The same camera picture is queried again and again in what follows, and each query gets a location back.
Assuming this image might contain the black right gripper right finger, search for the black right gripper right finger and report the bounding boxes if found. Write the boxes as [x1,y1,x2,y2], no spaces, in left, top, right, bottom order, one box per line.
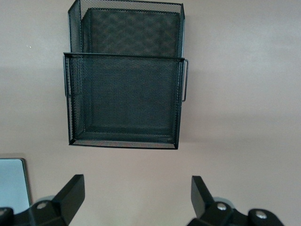
[188,175,284,226]

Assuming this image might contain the black wire mesh desk organizer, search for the black wire mesh desk organizer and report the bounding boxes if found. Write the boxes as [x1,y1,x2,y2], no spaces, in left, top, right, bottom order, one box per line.
[63,0,189,151]

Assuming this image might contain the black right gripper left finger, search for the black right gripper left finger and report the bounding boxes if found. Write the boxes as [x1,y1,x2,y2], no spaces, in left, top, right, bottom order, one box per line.
[0,174,85,226]

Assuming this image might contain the large black smartphone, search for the large black smartphone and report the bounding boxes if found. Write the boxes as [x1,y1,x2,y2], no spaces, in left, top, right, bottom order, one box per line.
[0,158,32,209]

